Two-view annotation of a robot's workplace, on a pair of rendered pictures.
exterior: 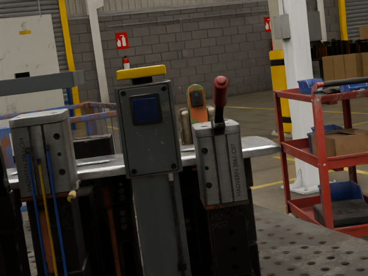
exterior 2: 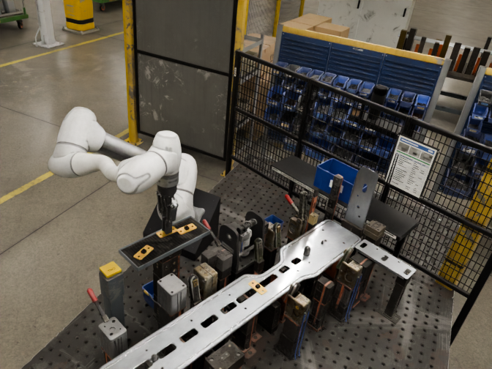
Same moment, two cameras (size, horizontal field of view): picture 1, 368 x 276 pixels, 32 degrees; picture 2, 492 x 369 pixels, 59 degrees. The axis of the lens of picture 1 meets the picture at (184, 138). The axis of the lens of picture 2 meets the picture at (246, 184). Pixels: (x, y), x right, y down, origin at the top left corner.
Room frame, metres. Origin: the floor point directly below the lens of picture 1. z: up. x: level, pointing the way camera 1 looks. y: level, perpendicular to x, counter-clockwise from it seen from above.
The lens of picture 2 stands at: (1.97, -0.48, 2.36)
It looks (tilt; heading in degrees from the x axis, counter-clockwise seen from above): 32 degrees down; 134
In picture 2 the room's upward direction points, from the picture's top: 7 degrees clockwise
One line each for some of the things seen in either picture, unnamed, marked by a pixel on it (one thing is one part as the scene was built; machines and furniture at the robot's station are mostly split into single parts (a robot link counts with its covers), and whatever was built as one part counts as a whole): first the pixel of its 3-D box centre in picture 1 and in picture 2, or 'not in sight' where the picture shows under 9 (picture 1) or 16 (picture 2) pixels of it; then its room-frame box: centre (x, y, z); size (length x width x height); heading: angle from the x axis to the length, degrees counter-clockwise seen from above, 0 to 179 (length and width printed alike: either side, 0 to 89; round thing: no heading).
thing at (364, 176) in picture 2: not in sight; (360, 197); (1.09, 1.28, 1.17); 0.12 x 0.01 x 0.34; 3
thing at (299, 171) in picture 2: not in sight; (339, 192); (0.87, 1.44, 1.01); 0.90 x 0.22 x 0.03; 3
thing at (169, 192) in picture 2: not in sight; (167, 192); (0.78, 0.31, 1.40); 0.08 x 0.07 x 0.09; 178
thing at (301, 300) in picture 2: not in sight; (293, 325); (1.28, 0.62, 0.87); 0.12 x 0.09 x 0.35; 3
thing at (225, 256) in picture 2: not in sight; (219, 283); (0.92, 0.51, 0.89); 0.13 x 0.11 x 0.38; 3
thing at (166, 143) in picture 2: not in sight; (165, 153); (0.79, 0.30, 1.58); 0.13 x 0.11 x 0.16; 112
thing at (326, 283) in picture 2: not in sight; (320, 304); (1.27, 0.83, 0.84); 0.11 x 0.08 x 0.29; 3
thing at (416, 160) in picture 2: not in sight; (410, 166); (1.16, 1.57, 1.30); 0.23 x 0.02 x 0.31; 3
